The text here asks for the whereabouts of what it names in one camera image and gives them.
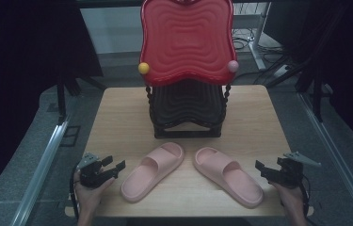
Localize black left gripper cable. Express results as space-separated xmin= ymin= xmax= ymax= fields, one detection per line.
xmin=68 ymin=162 xmax=82 ymax=221

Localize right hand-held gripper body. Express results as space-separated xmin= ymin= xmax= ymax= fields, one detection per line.
xmin=270 ymin=151 xmax=322 ymax=189

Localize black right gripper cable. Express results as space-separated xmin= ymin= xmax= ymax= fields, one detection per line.
xmin=298 ymin=173 xmax=313 ymax=222

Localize black floor cables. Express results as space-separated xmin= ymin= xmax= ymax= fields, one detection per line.
xmin=232 ymin=27 xmax=293 ymax=83

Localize black metal stand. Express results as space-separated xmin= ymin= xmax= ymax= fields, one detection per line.
xmin=313 ymin=72 xmax=325 ymax=124
xmin=55 ymin=74 xmax=107 ymax=126

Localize aluminium floor rail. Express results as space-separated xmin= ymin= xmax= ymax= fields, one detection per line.
xmin=298 ymin=93 xmax=353 ymax=226
xmin=9 ymin=121 xmax=71 ymax=226

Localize pink slipper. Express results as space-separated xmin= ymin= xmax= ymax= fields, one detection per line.
xmin=193 ymin=146 xmax=265 ymax=209
xmin=120 ymin=141 xmax=185 ymax=204

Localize white power strip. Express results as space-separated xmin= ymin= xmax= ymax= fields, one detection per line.
xmin=272 ymin=64 xmax=292 ymax=79

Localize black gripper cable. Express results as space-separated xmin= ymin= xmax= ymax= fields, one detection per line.
xmin=298 ymin=173 xmax=313 ymax=222
xmin=68 ymin=162 xmax=82 ymax=221

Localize person's right hand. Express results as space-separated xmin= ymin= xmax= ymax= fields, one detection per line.
xmin=270 ymin=181 xmax=307 ymax=218

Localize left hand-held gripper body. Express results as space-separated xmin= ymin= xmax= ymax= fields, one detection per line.
xmin=76 ymin=152 xmax=116 ymax=189

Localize black curtain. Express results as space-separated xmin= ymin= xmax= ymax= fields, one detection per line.
xmin=0 ymin=0 xmax=104 ymax=208
xmin=302 ymin=0 xmax=353 ymax=156

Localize person's left hand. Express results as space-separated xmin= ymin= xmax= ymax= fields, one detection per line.
xmin=72 ymin=169 xmax=116 ymax=218

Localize white desk frame leg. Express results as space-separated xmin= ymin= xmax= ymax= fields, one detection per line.
xmin=232 ymin=2 xmax=268 ymax=72

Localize red and black shoe rack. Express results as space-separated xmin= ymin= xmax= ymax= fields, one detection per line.
xmin=137 ymin=0 xmax=240 ymax=140

